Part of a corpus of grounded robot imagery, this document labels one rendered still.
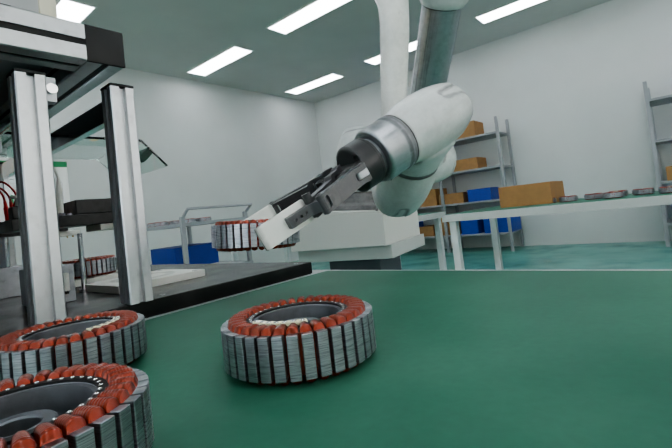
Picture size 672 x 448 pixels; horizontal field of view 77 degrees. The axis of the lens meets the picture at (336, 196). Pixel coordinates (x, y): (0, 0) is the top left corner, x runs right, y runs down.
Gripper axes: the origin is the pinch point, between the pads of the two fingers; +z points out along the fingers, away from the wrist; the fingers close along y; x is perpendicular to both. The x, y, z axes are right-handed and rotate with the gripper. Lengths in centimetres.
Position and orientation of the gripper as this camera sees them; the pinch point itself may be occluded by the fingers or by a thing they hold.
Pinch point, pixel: (258, 231)
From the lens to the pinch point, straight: 56.2
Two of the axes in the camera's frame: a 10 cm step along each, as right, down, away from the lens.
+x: -4.7, -8.6, -1.8
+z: -7.5, 5.0, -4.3
